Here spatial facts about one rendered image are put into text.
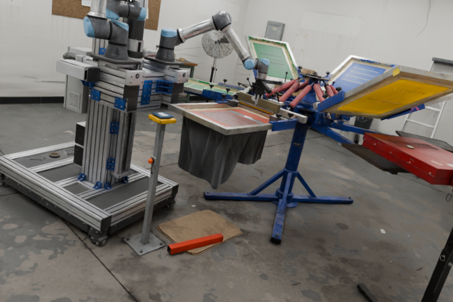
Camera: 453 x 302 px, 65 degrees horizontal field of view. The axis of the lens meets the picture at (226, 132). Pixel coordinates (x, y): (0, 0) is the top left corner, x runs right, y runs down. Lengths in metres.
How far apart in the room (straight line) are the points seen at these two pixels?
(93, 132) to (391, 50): 5.15
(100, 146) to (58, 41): 3.30
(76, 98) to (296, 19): 5.47
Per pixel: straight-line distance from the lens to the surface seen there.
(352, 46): 6.91
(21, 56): 5.78
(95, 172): 2.94
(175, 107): 2.49
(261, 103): 2.78
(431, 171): 2.09
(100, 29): 2.33
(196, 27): 2.83
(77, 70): 2.42
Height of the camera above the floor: 1.56
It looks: 16 degrees down
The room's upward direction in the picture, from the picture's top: 11 degrees clockwise
